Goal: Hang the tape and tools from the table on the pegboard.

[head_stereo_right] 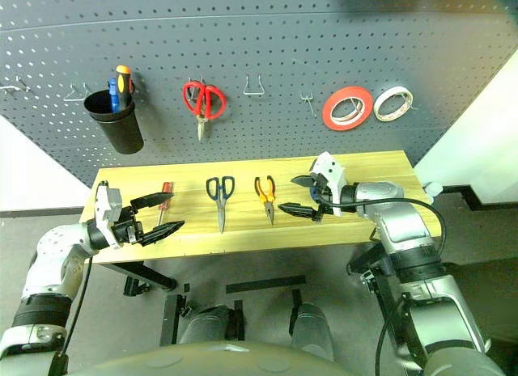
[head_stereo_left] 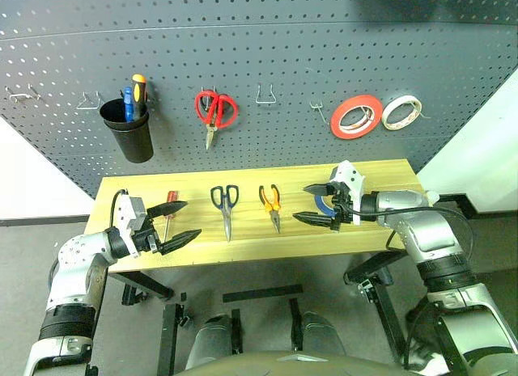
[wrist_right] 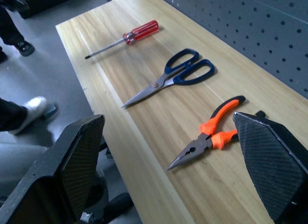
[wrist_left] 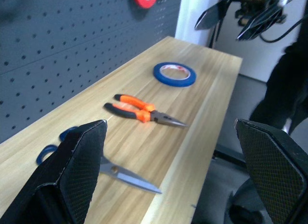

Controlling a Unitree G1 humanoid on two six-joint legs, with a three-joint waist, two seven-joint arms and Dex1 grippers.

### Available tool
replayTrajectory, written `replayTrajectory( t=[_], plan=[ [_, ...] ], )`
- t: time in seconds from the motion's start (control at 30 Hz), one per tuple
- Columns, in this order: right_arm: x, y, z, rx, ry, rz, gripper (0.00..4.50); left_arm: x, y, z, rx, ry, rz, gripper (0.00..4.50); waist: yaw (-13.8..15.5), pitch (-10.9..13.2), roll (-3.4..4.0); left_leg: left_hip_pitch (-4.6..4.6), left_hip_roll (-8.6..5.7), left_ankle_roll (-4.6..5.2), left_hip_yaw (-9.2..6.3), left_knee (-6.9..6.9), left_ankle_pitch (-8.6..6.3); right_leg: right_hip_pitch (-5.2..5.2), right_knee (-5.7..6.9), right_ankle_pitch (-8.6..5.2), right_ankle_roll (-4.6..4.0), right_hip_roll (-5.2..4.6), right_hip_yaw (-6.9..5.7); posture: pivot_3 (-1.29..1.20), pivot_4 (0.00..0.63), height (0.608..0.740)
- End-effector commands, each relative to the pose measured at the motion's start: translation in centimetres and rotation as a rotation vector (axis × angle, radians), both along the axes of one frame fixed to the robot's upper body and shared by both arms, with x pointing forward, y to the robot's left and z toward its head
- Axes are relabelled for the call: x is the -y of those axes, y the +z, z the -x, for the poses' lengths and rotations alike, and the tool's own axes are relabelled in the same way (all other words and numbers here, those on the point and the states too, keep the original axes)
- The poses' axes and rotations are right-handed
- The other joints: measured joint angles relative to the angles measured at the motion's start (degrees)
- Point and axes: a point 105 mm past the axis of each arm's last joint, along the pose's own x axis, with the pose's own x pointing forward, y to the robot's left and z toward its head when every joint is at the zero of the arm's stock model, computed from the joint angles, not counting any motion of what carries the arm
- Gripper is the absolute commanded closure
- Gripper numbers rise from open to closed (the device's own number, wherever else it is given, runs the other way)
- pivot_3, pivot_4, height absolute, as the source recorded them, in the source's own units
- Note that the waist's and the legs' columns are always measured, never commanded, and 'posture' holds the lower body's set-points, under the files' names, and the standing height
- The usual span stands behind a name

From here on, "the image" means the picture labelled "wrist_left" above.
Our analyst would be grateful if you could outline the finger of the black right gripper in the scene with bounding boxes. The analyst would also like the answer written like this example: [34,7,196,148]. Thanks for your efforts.
[194,2,228,31]
[237,6,285,40]

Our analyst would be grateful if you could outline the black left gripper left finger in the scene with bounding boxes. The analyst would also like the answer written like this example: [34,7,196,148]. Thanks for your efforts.
[0,119,108,224]

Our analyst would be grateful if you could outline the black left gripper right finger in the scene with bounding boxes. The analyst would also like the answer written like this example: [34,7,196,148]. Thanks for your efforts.
[234,118,308,224]

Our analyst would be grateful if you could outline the blue handled scissors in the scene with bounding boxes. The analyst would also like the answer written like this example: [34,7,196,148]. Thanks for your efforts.
[36,126,162,194]

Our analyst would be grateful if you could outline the blue tape roll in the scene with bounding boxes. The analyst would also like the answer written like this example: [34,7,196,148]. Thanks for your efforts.
[153,62,197,88]

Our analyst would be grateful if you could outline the orange and black pliers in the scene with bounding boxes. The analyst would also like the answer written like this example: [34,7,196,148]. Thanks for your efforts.
[103,93,188,128]

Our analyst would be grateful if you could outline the grey pegboard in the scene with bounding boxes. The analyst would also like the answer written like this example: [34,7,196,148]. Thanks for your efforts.
[0,0,182,144]

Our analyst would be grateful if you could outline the dark grey rounded base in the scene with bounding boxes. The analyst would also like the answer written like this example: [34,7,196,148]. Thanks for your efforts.
[226,178,268,224]

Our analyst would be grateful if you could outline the black robot body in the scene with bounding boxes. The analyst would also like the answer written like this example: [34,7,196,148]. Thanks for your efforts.
[249,16,308,136]

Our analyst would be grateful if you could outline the red tape roll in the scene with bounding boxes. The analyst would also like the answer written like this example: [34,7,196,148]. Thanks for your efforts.
[131,0,160,9]

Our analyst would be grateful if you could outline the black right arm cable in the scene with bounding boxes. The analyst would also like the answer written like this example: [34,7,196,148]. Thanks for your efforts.
[258,16,305,43]

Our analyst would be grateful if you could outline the black floor frame bar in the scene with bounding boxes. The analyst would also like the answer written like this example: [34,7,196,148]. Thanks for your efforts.
[213,146,248,173]

